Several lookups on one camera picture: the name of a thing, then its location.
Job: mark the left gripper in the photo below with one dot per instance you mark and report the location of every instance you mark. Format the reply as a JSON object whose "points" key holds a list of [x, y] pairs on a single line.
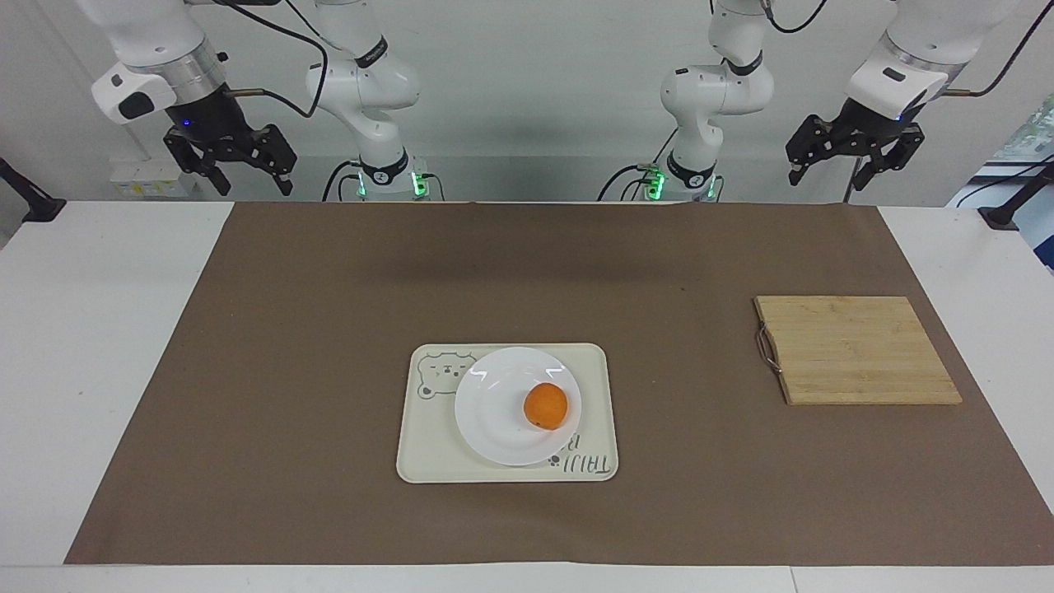
{"points": [[877, 119]]}

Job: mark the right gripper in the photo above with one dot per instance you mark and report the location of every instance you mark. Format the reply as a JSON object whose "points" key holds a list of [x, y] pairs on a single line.
{"points": [[207, 119]]}

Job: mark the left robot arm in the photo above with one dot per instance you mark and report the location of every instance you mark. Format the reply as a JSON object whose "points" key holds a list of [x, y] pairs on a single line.
{"points": [[716, 91]]}

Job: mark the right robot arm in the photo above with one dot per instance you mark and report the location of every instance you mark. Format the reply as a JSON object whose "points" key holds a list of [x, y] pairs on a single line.
{"points": [[362, 82]]}

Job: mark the white round plate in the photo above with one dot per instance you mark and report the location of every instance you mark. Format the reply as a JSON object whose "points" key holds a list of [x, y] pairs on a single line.
{"points": [[494, 412]]}

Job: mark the orange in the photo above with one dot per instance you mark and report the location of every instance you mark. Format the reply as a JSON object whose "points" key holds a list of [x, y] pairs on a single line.
{"points": [[545, 405]]}

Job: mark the black stand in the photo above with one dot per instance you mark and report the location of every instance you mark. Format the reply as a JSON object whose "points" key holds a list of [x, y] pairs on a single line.
{"points": [[33, 206], [1009, 212]]}

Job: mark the wooden cutting board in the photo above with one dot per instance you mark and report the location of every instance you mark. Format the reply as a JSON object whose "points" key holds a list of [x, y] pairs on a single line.
{"points": [[856, 350]]}

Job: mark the cream tray with bear print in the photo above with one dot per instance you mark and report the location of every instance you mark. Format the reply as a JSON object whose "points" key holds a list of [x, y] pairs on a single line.
{"points": [[428, 445]]}

